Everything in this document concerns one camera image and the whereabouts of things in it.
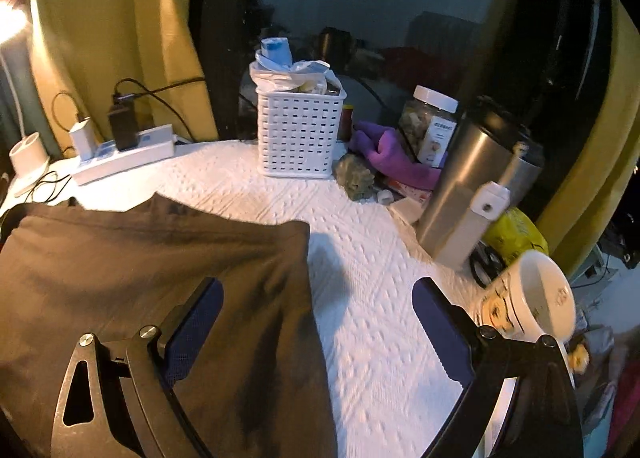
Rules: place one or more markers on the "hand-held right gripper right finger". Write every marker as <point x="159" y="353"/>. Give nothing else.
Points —
<point x="442" y="328"/>

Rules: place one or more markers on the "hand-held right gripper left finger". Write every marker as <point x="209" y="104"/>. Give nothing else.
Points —
<point x="195" y="328"/>

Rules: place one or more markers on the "brown T-shirt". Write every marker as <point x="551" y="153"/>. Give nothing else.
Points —
<point x="150" y="258"/>

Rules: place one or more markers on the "white textured tablecloth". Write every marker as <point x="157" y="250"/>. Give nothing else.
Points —
<point x="375" y="263"/>

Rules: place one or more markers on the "white printed mug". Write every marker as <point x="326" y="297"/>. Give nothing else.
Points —
<point x="540" y="293"/>

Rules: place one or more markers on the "yellow plastic bag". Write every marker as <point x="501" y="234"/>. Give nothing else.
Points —
<point x="515" y="233"/>

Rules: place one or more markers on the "steel tumbler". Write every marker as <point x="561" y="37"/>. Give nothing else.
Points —
<point x="460" y="178"/>

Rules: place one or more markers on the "grey-green rock ornament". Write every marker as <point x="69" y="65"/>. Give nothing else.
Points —
<point x="355" y="176"/>

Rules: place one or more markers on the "purple cloth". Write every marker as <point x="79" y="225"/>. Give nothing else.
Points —
<point x="385" y="153"/>

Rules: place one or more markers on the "white power strip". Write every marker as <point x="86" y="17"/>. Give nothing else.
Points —
<point x="130" y="156"/>

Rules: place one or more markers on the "clear jar with white lid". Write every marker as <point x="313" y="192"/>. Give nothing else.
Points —
<point x="430" y="133"/>

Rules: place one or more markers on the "white plastic basket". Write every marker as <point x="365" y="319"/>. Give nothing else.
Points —
<point x="295" y="133"/>

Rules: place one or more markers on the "white charger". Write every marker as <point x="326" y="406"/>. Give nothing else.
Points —
<point x="81" y="138"/>

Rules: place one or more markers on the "small red jar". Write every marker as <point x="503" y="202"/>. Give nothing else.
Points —
<point x="345" y="123"/>

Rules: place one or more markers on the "white desk lamp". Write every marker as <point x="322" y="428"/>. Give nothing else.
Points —
<point x="27" y="156"/>

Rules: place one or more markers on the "yellow curtain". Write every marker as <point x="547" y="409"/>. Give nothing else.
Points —
<point x="125" y="13"/>
<point x="600" y="138"/>

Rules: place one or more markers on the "clear plastic bag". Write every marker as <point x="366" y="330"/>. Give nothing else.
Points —
<point x="280" y="76"/>

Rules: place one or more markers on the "blue-capped bottle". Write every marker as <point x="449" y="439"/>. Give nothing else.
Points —
<point x="276" y="52"/>

